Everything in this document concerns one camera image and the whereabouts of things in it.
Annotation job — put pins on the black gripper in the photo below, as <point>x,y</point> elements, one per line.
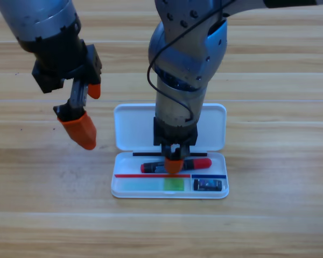
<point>59,64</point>
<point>175,134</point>

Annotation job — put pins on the red and black marker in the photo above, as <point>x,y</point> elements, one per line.
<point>199,163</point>

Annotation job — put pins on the small blue black eraser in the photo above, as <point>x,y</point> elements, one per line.
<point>207,185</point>

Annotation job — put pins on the white Unitree pencil case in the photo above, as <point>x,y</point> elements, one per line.
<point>212,129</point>

